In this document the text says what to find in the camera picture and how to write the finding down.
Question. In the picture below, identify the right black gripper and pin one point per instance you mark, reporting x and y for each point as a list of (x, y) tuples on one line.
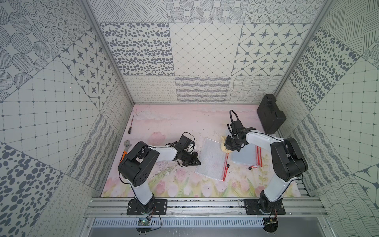
[(227, 144)]

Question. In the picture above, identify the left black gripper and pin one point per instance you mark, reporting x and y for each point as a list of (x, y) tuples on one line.
[(191, 159)]

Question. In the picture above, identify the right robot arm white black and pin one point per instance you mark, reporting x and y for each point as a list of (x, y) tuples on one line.
[(288, 161)]

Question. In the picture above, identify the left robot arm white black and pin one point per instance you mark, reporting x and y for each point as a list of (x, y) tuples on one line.
[(136, 166)]

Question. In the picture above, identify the black plastic case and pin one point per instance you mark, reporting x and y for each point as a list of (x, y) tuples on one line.
[(271, 117)]

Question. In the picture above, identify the black red screwdriver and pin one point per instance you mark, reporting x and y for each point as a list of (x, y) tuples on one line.
[(130, 127)]

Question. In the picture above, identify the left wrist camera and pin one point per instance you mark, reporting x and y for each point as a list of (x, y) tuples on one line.
[(186, 144)]

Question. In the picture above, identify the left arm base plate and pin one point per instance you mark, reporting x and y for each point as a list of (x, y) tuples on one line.
[(153, 206)]

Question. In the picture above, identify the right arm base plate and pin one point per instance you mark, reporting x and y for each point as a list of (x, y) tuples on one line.
[(263, 206)]

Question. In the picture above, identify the aluminium mounting rail frame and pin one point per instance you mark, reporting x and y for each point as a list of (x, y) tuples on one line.
[(197, 212)]

